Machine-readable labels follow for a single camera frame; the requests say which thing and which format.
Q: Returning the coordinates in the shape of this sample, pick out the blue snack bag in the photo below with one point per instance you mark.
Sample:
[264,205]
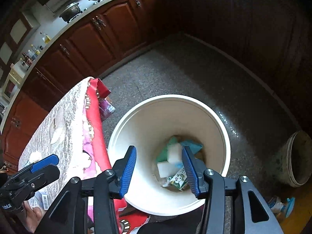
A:
[194,146]

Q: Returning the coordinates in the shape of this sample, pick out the white sponge block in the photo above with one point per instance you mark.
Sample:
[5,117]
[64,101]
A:
[174,154]

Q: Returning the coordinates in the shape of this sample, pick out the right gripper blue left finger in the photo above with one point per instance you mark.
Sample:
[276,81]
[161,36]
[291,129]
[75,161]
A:
[68,212]

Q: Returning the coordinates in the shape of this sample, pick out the person left hand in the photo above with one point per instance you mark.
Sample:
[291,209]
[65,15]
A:
[32,218]

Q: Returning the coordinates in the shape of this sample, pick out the brown clay pot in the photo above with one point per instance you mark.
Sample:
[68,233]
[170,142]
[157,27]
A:
[70,12]

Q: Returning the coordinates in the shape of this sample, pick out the red pink under cloth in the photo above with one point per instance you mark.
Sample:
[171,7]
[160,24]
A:
[96,147]

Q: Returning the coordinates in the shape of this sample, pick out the green plush towel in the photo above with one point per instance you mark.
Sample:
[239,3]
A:
[163,155]

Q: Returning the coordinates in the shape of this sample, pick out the white foam block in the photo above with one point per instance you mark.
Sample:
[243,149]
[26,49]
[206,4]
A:
[167,169]

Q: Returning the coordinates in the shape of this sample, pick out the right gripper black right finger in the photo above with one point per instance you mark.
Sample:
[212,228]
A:
[250,211]

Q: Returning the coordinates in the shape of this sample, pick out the white green milk carton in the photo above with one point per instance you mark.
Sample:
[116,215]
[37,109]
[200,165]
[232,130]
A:
[179,180]

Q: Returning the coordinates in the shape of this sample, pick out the old ceramic pot on floor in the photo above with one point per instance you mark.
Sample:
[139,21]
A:
[292,163]

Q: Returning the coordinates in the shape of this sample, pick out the cream microwave oven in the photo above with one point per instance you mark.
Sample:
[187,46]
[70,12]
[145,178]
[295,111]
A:
[14,79]

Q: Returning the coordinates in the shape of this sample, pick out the white green medicine box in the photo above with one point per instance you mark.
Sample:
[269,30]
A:
[40,200]

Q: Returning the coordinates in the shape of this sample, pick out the white trash bin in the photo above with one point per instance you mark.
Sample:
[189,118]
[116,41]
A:
[159,128]

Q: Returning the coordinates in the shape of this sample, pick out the dark sauce bottle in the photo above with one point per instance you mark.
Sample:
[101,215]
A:
[28,60]

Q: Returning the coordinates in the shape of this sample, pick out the pink embossed tablecloth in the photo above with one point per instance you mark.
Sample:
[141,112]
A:
[63,132]

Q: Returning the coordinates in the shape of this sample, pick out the yellow oil bottle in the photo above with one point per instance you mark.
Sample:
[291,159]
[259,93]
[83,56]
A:
[46,39]

